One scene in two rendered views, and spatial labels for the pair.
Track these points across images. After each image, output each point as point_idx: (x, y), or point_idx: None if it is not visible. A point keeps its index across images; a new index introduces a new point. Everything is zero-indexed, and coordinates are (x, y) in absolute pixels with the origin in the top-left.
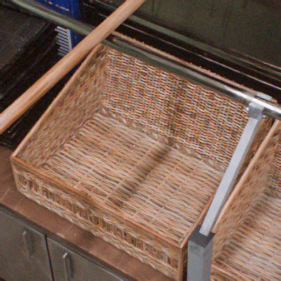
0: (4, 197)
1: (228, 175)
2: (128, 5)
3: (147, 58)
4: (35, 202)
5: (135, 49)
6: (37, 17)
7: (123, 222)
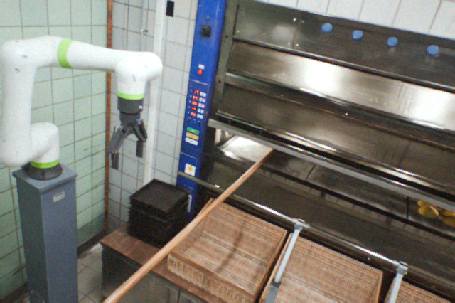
0: (161, 272)
1: (287, 254)
2: (239, 181)
3: (249, 203)
4: (175, 274)
5: (244, 198)
6: (181, 190)
7: (225, 282)
